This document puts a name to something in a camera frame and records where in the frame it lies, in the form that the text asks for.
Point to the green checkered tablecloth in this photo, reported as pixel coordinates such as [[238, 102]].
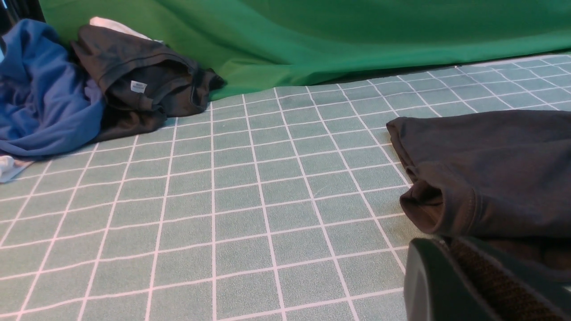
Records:
[[280, 205]]

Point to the blue garment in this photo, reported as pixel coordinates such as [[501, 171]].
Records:
[[48, 104]]

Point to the crumpled dark gray garment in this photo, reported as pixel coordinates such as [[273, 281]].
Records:
[[144, 82]]

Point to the white garment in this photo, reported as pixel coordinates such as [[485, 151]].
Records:
[[117, 26]]

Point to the white cloth scrap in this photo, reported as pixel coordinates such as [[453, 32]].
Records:
[[10, 167]]

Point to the dark gray long-sleeve top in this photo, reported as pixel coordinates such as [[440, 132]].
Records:
[[500, 176]]

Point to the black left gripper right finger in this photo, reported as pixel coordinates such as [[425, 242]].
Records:
[[509, 288]]

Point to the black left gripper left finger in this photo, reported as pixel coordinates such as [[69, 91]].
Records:
[[436, 288]]

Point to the green backdrop cloth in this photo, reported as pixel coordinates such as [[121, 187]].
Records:
[[256, 45]]

